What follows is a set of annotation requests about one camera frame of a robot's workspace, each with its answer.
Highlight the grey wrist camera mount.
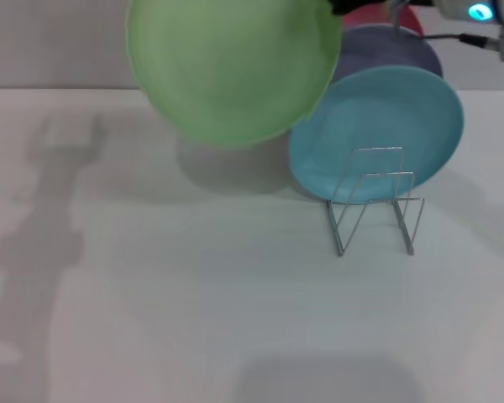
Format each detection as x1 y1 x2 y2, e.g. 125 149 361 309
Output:
387 0 405 31

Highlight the red plastic plate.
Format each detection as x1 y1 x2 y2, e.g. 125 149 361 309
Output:
343 3 425 38

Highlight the green plastic plate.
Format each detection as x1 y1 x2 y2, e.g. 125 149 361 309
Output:
124 0 344 149

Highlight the purple plastic plate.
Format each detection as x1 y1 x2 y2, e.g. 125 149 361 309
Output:
329 24 444 85

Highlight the black cable with silver connector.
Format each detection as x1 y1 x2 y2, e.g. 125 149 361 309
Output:
419 23 504 63

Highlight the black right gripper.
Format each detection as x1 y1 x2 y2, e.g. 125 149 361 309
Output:
326 0 390 18

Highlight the silver wire plate rack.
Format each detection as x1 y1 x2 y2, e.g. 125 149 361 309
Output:
325 145 425 258

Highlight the blue plastic plate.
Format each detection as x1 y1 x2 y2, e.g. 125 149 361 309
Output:
287 65 465 206

